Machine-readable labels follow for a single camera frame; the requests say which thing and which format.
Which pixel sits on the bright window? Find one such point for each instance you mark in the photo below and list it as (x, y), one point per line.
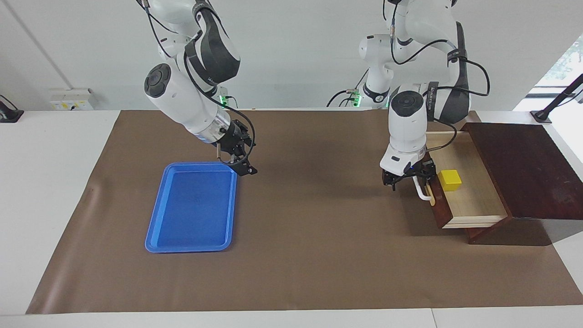
(567, 64)

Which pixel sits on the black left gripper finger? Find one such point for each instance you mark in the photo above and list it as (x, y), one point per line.
(394, 185)
(427, 182)

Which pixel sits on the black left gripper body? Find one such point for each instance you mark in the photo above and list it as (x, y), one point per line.
(421, 171)

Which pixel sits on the white wall socket box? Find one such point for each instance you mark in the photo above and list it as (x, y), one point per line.
(70, 100)

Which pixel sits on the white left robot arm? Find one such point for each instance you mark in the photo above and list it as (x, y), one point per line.
(407, 123)

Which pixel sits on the yellow cube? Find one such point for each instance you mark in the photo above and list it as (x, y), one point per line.
(450, 181)

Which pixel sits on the brown table mat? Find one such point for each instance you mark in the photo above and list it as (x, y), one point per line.
(319, 228)

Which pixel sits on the dark wooden cabinet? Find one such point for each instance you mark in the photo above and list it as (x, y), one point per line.
(528, 173)

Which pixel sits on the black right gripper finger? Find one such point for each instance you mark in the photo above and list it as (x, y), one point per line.
(230, 159)
(247, 169)

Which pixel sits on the black angled camera stand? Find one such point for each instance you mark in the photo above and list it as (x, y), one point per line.
(558, 102)

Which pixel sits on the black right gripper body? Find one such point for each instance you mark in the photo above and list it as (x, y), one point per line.
(237, 141)

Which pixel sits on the black stand base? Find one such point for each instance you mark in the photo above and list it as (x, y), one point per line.
(9, 115)

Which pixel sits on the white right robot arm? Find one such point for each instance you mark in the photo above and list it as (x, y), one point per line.
(182, 100)

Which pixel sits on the blue plastic tray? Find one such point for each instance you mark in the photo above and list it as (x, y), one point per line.
(193, 209)

